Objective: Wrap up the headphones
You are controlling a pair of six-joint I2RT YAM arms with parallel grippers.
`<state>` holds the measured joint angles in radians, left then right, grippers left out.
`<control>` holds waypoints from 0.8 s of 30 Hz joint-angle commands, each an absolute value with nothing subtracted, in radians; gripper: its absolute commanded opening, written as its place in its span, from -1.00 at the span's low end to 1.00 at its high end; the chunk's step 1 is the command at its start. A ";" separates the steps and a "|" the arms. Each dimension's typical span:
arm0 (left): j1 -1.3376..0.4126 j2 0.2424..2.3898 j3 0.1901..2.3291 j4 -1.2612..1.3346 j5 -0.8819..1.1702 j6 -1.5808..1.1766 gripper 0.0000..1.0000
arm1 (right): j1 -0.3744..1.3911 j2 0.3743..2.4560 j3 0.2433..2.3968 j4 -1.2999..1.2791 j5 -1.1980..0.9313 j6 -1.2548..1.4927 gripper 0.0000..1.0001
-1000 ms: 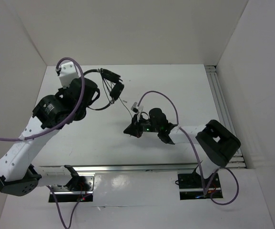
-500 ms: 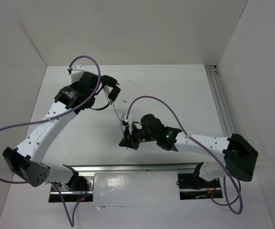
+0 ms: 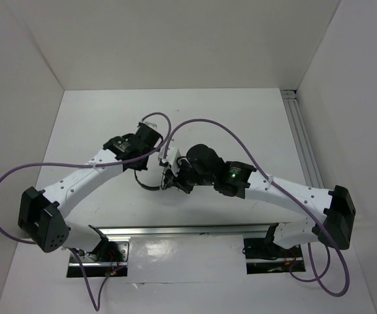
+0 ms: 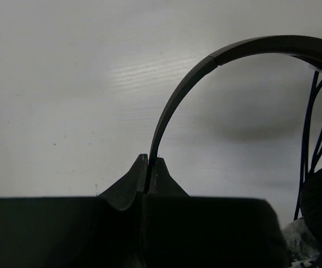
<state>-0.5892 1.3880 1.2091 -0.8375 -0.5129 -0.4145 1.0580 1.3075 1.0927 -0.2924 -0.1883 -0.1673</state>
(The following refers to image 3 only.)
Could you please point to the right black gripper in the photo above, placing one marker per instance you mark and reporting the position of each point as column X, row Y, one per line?
column 181, row 163

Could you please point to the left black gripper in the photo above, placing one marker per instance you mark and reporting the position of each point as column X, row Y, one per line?
column 142, row 167

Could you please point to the black on-ear headphones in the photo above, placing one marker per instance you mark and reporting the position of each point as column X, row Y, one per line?
column 155, row 183

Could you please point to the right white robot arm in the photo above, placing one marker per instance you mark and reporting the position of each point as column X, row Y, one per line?
column 328, row 214

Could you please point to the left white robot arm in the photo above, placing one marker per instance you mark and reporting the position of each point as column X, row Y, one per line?
column 43, row 212

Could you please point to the white base cover plate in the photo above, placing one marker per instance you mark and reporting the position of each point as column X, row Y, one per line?
column 186, row 259

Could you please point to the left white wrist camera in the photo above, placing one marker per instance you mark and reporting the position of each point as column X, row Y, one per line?
column 148, row 124

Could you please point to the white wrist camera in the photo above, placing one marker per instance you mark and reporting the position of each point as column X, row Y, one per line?
column 148, row 124
column 168, row 158

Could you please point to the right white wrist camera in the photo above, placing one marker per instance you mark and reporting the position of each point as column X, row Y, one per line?
column 168, row 158

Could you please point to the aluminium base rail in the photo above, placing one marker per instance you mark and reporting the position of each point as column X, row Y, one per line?
column 200, row 230

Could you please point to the aluminium corner frame rail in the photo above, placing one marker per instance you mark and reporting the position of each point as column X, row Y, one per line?
column 303, row 145

